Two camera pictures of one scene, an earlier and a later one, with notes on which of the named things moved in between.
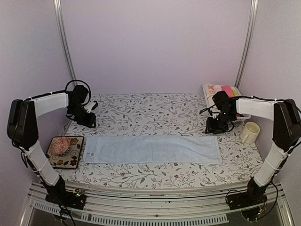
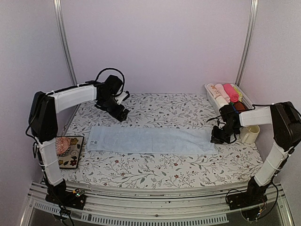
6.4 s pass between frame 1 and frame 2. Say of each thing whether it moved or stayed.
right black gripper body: moved
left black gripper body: moved
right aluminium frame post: stayed
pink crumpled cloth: stayed
